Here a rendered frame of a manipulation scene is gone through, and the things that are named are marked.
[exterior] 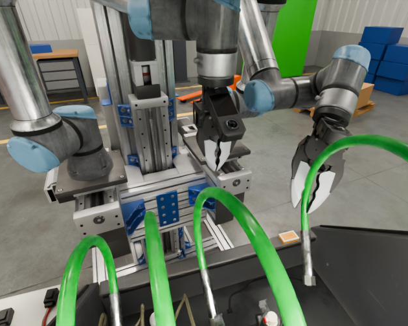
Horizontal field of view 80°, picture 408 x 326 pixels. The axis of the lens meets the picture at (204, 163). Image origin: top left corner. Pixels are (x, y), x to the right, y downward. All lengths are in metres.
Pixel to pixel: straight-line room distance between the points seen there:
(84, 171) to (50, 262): 1.34
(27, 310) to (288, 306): 0.61
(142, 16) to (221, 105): 0.20
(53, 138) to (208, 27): 0.49
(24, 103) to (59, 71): 4.44
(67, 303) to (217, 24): 0.41
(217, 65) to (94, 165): 0.58
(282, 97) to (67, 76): 4.75
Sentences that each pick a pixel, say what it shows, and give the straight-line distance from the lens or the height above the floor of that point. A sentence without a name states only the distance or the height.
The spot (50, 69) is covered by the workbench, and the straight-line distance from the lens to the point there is 5.15.
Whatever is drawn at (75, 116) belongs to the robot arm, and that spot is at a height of 1.26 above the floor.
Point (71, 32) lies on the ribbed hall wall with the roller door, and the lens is 6.34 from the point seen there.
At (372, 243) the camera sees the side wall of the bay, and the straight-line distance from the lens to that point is 0.69.
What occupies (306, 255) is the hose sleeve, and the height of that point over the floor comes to 1.14.
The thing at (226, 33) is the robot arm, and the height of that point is 1.49.
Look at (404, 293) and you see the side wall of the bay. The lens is 0.69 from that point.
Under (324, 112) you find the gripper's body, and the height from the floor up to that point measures 1.35.
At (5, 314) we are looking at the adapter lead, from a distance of 0.71.
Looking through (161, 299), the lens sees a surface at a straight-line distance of 0.21.
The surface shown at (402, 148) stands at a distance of 0.28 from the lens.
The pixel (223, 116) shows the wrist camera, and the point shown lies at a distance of 0.44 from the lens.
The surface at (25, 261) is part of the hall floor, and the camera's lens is 2.26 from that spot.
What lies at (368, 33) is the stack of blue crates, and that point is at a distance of 7.04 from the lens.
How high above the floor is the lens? 1.52
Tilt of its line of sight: 32 degrees down
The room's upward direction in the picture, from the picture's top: straight up
